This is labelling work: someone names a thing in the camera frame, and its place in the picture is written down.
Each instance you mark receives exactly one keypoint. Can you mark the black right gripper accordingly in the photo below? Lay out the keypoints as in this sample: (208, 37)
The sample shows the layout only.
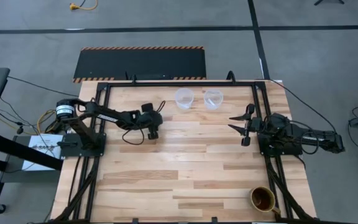
(253, 124)

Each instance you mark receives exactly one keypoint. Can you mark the right clear plastic cup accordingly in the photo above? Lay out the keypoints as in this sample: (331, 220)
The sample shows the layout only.
(213, 99)

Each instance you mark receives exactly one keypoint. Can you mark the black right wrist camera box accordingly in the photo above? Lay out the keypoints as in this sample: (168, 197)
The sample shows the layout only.
(280, 119)

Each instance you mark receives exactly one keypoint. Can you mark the white printed paper sheet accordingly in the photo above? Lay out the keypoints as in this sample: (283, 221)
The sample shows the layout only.
(42, 143)

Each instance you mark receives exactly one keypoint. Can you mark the left clear plastic cup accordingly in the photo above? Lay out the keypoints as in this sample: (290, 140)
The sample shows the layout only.
(184, 98)

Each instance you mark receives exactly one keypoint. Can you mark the black aluminium table frame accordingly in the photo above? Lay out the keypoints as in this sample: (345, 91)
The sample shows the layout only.
(182, 84)

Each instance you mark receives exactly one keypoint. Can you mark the black tripod leg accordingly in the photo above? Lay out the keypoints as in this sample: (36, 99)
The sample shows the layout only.
(328, 2)

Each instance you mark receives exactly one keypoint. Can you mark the brown ceramic mug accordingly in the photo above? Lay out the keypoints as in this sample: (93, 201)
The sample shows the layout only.
(262, 199)

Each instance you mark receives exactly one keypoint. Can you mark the black hazard-striped floor mat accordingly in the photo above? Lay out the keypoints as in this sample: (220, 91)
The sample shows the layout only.
(135, 63)

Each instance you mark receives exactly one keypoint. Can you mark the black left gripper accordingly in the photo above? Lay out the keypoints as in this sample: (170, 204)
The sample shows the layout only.
(151, 121)

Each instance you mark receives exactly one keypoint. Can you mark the clear plastic cup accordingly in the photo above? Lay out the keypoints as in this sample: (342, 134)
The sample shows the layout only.
(184, 98)
(213, 99)

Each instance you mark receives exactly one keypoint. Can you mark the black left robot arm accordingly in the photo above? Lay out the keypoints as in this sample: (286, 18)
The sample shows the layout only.
(104, 115)

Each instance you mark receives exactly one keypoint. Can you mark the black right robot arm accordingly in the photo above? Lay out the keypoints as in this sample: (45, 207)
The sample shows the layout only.
(322, 137)

